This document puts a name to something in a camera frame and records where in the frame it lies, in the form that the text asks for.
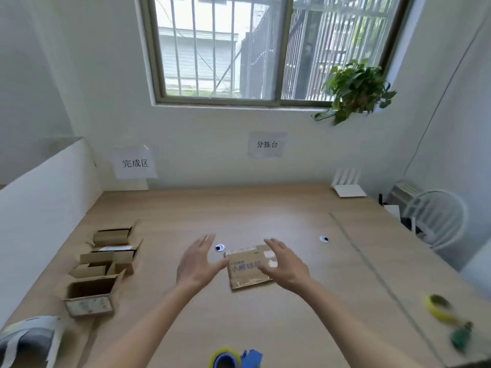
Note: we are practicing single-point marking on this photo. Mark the person's right hand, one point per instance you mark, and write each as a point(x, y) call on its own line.
point(289, 272)

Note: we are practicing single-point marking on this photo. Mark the green potted plant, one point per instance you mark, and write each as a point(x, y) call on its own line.
point(355, 90)

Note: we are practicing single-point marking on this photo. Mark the white air conditioner unit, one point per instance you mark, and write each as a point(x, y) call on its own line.
point(401, 193)

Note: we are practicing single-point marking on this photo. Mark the small white paper sign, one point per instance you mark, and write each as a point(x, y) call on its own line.
point(267, 144)

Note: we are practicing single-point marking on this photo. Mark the taped brown cardboard parcel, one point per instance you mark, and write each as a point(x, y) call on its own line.
point(245, 274)

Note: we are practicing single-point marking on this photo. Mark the barred window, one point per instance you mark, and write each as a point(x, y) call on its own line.
point(268, 45)

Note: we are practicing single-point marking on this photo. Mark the blue tape dispenser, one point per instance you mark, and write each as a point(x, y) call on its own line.
point(252, 359)

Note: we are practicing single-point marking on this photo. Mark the yellow blue tape roll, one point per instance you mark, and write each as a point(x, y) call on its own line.
point(224, 358)

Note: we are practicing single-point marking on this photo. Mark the flat open cardboard box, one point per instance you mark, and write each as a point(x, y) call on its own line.
point(87, 271)

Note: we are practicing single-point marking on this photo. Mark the person's left hand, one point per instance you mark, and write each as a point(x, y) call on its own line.
point(193, 270)

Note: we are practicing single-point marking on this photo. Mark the grey white shoe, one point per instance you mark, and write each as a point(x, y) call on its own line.
point(27, 341)

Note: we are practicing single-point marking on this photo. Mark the person's right forearm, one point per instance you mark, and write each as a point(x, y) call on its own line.
point(345, 325)

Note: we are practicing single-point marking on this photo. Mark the white wifi router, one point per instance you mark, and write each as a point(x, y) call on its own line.
point(348, 189)

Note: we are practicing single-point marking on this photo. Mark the person's left forearm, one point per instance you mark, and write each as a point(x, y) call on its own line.
point(153, 329)

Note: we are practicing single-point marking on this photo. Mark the white paper sheet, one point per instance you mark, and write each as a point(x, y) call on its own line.
point(392, 211)

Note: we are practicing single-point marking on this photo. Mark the green tape dispenser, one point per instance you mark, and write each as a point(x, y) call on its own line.
point(461, 337)

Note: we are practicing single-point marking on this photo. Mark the open cardboard box white label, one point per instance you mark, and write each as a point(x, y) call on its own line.
point(115, 258)

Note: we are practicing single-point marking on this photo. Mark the white partition board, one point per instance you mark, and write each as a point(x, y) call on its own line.
point(42, 210)

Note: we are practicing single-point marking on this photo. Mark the person's right thumb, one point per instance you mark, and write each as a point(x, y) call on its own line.
point(266, 269)

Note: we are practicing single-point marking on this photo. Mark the large open cardboard box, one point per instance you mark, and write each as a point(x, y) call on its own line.
point(90, 298)

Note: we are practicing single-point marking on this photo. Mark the person's left thumb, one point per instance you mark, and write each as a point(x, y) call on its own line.
point(220, 266)

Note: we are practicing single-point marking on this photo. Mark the small open cardboard box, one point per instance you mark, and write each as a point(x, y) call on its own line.
point(111, 237)

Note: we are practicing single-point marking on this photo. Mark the large white paper sign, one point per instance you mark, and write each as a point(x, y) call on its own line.
point(134, 162)

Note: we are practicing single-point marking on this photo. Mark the white round-back chair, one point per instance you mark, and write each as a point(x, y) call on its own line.
point(441, 218)

